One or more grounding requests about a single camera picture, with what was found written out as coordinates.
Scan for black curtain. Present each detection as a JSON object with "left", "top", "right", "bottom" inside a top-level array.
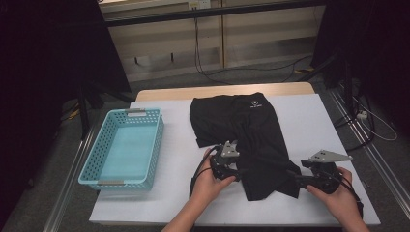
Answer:
[
  {"left": 310, "top": 0, "right": 410, "bottom": 130},
  {"left": 0, "top": 0, "right": 132, "bottom": 207}
]

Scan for light blue plastic basket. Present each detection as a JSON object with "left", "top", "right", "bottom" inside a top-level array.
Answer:
[{"left": 77, "top": 107, "right": 165, "bottom": 191}]

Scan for black stand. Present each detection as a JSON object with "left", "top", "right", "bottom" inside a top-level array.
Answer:
[
  {"left": 76, "top": 81, "right": 136, "bottom": 141},
  {"left": 298, "top": 51, "right": 356, "bottom": 110}
]

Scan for white wall socket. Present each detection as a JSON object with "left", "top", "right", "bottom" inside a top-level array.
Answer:
[{"left": 188, "top": 0, "right": 212, "bottom": 10}]

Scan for wooden table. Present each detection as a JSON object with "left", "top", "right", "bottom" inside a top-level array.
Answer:
[{"left": 134, "top": 81, "right": 316, "bottom": 102}]

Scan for white cable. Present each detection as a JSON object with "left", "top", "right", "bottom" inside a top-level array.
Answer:
[{"left": 352, "top": 96, "right": 399, "bottom": 142}]

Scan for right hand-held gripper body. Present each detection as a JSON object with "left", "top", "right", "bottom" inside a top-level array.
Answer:
[{"left": 301, "top": 149, "right": 354, "bottom": 195}]

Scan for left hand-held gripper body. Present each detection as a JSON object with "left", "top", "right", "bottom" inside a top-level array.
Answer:
[{"left": 209, "top": 139, "right": 243, "bottom": 182}]

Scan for person's right hand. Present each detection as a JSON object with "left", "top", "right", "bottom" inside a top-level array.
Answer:
[{"left": 306, "top": 166, "right": 362, "bottom": 223}]

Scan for black power cable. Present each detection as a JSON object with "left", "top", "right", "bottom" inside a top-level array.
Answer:
[{"left": 192, "top": 15, "right": 313, "bottom": 85}]

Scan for right hand-held gripper cable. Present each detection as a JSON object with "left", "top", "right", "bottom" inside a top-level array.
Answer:
[{"left": 335, "top": 173, "right": 365, "bottom": 220}]

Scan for black pants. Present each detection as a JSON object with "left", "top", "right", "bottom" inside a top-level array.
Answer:
[{"left": 189, "top": 92, "right": 303, "bottom": 202}]

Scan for black floor cable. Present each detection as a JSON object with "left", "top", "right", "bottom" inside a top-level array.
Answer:
[{"left": 333, "top": 93, "right": 376, "bottom": 153}]

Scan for left hand-held gripper cable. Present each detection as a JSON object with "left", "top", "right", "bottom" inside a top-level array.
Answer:
[{"left": 189, "top": 144, "right": 223, "bottom": 199}]

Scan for aluminium floor rail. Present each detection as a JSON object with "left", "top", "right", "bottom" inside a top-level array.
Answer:
[
  {"left": 327, "top": 86, "right": 410, "bottom": 211},
  {"left": 43, "top": 125, "right": 98, "bottom": 232}
]

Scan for person's left hand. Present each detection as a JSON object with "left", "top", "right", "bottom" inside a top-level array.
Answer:
[{"left": 191, "top": 148, "right": 238, "bottom": 207}]

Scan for hand-held gripper cable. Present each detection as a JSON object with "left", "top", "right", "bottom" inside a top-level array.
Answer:
[
  {"left": 335, "top": 173, "right": 365, "bottom": 220},
  {"left": 189, "top": 144, "right": 223, "bottom": 199}
]

